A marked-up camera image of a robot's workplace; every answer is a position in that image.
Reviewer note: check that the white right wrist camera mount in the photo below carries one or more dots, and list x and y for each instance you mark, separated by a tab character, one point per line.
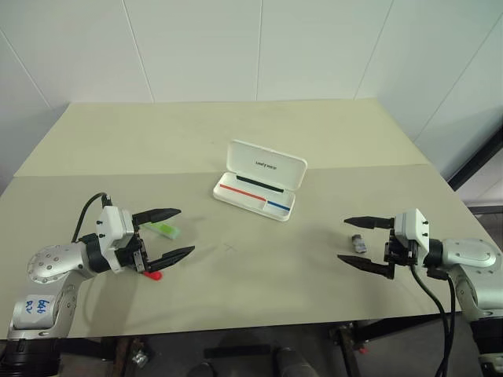
416	231

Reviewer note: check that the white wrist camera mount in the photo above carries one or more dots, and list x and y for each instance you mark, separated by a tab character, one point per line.
112	228
416	231

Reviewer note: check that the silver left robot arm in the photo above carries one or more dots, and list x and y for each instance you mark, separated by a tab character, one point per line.
47	263

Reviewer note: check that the black marker with red cap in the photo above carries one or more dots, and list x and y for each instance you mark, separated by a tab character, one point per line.
155	276

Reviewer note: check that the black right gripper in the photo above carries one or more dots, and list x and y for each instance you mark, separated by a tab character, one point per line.
401	251

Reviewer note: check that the small grey metal object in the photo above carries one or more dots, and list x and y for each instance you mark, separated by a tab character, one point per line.
358	243

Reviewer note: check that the crumpled silver object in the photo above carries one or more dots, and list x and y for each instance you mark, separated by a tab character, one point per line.
140	357

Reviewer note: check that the green eraser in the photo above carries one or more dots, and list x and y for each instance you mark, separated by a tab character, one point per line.
167	231

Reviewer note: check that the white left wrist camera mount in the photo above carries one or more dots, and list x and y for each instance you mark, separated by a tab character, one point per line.
112	228

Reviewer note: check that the small dark rounded shape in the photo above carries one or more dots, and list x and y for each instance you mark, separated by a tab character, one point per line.
201	370

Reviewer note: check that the rusty table leg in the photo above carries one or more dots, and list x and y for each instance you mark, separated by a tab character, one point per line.
122	357

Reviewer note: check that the large dark rounded shape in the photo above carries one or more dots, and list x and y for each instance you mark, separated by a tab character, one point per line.
292	363

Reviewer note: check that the white hinged pencil case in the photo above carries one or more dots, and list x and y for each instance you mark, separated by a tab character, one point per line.
267	165

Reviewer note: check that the black window frame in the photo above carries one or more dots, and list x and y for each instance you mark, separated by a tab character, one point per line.
477	163

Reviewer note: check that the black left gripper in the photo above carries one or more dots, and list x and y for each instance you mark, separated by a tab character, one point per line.
131	255

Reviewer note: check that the black metal table frame bar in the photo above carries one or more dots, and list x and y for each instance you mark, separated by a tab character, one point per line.
401	328

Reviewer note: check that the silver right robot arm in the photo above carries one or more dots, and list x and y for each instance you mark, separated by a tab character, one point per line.
471	253

